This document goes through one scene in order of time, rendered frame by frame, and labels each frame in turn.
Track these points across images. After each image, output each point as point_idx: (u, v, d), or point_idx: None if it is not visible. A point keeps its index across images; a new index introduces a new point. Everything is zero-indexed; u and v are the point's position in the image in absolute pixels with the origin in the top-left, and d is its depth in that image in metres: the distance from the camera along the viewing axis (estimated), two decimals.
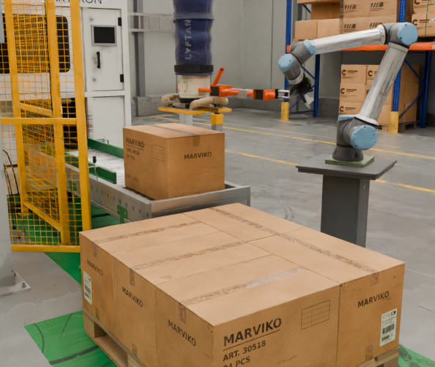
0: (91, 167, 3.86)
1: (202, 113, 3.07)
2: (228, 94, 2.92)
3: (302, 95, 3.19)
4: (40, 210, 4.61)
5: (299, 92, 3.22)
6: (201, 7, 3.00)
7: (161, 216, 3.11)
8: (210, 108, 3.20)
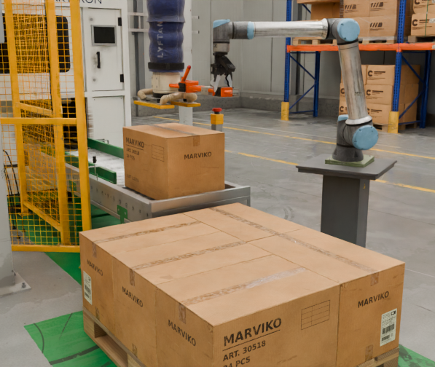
0: (91, 167, 3.86)
1: (172, 108, 3.32)
2: (193, 90, 3.17)
3: (229, 71, 3.01)
4: (40, 210, 4.61)
5: (226, 70, 2.97)
6: (172, 11, 3.25)
7: (161, 216, 3.11)
8: (181, 103, 3.46)
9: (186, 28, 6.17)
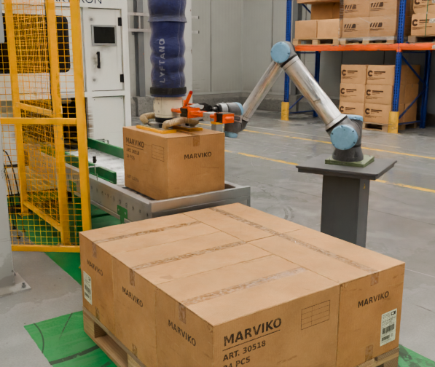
0: (91, 167, 3.86)
1: (174, 132, 3.32)
2: (194, 116, 3.17)
3: (204, 119, 3.32)
4: (40, 210, 4.61)
5: None
6: (173, 10, 3.23)
7: (161, 216, 3.11)
8: (183, 127, 3.46)
9: (186, 28, 6.17)
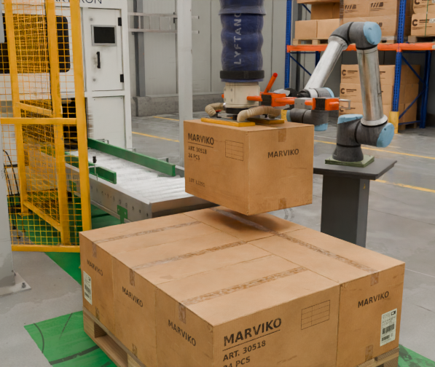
0: (91, 167, 3.86)
1: (252, 125, 2.69)
2: (283, 103, 2.54)
3: (289, 109, 2.69)
4: (40, 210, 4.61)
5: None
6: (253, 0, 2.64)
7: (161, 216, 3.11)
8: (261, 119, 2.83)
9: (186, 28, 6.17)
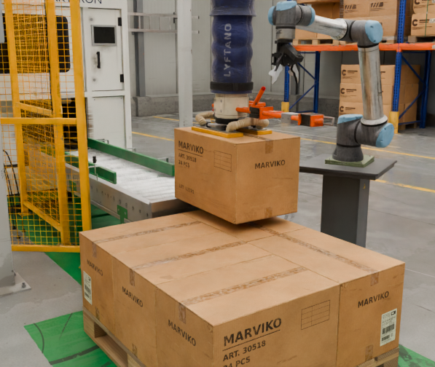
0: (91, 167, 3.86)
1: (240, 136, 2.78)
2: (269, 116, 2.62)
3: None
4: (40, 210, 4.61)
5: (291, 61, 2.54)
6: (243, 2, 2.70)
7: (161, 216, 3.11)
8: (249, 129, 2.92)
9: (186, 28, 6.17)
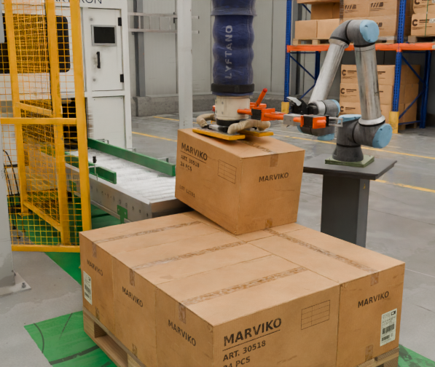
0: (91, 167, 3.86)
1: (243, 138, 2.78)
2: (272, 119, 2.63)
3: None
4: (40, 210, 4.61)
5: (303, 114, 2.83)
6: (244, 1, 2.70)
7: (161, 216, 3.11)
8: (251, 130, 2.92)
9: (186, 28, 6.17)
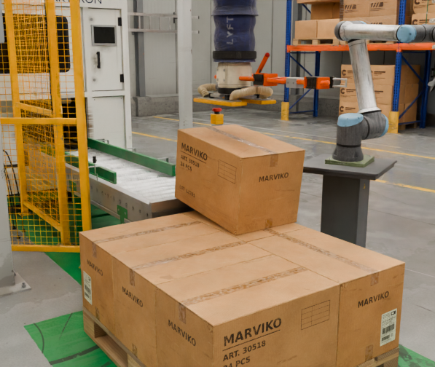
0: (91, 167, 3.86)
1: (245, 105, 2.73)
2: (274, 83, 2.58)
3: None
4: (40, 210, 4.61)
5: None
6: (245, 1, 2.69)
7: (161, 216, 3.11)
8: (253, 99, 2.87)
9: (186, 28, 6.17)
